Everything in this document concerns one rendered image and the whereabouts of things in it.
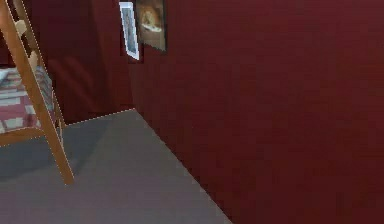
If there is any dark framed brown wall picture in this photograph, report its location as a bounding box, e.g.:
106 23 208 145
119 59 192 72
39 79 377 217
134 0 168 53

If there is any white framed wall picture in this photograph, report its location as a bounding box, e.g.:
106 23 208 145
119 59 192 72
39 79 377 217
118 1 141 61

